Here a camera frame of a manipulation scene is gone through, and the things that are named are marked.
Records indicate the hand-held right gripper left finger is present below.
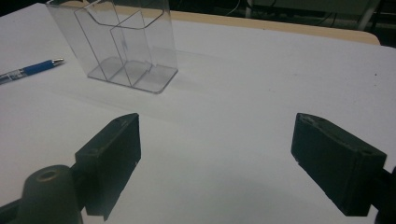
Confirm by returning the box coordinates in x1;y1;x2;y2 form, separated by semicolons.
74;112;142;222

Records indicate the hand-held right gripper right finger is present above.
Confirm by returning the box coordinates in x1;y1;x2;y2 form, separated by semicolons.
290;112;388;217

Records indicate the clear acrylic pen holder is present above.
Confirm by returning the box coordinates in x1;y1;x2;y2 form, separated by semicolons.
45;0;179;94

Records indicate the blue ballpoint pen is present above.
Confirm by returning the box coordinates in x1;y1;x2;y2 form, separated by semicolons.
0;57;65;85

